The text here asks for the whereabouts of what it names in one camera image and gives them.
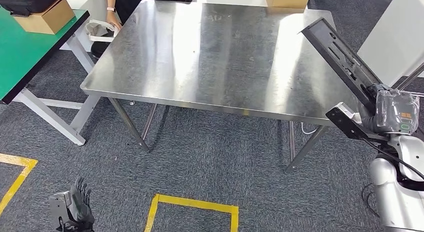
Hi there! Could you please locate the black bag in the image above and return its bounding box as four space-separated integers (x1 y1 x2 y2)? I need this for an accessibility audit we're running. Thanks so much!
0 0 61 17

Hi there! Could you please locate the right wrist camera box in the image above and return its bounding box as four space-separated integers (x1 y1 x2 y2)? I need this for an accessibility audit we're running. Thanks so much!
325 102 388 141

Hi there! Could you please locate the stainless steel workbench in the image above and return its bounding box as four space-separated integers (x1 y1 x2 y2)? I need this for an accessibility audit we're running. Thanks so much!
80 0 360 174

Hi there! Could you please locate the long black car part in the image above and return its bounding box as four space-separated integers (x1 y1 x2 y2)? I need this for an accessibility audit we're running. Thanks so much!
300 17 392 113

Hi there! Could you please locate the person's hand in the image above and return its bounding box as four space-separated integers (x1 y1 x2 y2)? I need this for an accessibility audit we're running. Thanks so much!
106 11 123 30

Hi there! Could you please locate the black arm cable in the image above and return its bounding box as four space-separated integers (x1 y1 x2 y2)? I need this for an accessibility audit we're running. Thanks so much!
362 137 424 181

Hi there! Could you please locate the white floor cable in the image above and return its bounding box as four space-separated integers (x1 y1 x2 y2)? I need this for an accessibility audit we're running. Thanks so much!
300 122 319 135

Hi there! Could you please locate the black floor cable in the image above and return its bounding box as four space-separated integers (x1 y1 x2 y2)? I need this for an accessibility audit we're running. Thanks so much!
361 183 380 218

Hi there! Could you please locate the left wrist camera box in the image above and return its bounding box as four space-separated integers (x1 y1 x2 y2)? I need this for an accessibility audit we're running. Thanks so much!
48 190 72 231

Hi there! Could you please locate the yellow floor tape square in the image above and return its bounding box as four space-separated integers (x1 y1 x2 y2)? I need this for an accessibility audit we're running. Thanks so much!
144 194 240 232
0 153 39 216

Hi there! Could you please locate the black ribbed hose coil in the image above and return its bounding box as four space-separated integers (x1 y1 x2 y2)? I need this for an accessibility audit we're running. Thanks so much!
90 41 112 60

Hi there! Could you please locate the white panel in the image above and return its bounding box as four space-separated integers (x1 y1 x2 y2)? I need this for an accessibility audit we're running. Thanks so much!
357 0 424 88

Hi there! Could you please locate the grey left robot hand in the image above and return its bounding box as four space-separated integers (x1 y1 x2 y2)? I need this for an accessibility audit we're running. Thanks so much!
67 177 95 224

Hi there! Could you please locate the person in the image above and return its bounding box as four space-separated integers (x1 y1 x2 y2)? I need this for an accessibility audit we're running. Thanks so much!
105 0 151 30

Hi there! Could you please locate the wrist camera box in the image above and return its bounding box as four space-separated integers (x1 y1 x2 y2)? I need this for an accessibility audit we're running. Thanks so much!
325 102 388 141
48 190 72 231

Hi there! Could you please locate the green top white table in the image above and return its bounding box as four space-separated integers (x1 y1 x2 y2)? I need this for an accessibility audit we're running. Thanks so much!
0 6 100 146

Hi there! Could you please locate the clear plastic film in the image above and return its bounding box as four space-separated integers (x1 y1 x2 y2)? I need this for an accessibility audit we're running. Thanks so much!
375 89 421 135

